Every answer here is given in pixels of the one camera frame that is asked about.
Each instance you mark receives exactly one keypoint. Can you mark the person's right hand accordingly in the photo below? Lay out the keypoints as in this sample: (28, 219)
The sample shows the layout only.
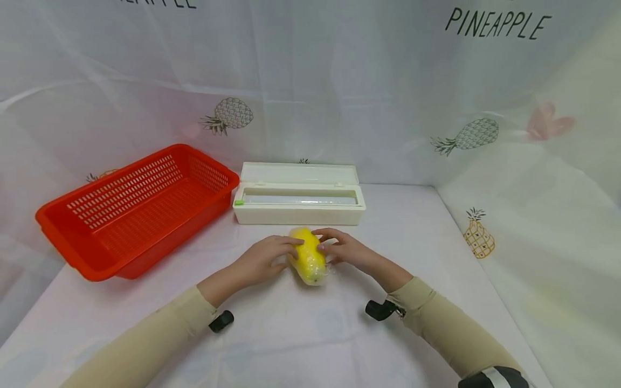
(347, 250)

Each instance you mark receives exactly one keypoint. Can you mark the person's left hand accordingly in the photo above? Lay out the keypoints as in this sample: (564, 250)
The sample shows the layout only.
(259, 261)

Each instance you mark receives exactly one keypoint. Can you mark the person's right fingers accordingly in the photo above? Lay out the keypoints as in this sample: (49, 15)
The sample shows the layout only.
(327, 240)

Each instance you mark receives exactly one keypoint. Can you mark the person's left fingers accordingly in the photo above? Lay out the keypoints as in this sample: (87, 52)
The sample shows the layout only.
(288, 247)

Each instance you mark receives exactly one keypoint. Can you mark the yellow fruit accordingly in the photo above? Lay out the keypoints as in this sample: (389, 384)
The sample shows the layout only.
(309, 264)

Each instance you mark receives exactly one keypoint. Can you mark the person's left forearm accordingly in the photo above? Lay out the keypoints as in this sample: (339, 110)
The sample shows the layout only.
(160, 334)

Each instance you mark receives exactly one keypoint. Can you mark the person's right forearm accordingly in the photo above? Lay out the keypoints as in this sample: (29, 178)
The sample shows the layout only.
(446, 328)

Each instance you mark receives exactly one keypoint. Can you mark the white cling film dispenser box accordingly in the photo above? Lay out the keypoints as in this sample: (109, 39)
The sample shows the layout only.
(296, 215)

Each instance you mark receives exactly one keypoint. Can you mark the cling film roll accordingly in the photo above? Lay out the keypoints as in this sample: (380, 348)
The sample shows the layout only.
(301, 200)

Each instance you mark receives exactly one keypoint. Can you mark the black wrist band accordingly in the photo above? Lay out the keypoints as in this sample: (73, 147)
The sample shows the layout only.
(221, 321)
(381, 310)

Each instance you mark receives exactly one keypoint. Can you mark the red plastic perforated basket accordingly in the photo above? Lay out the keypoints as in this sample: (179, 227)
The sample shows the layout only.
(145, 215)

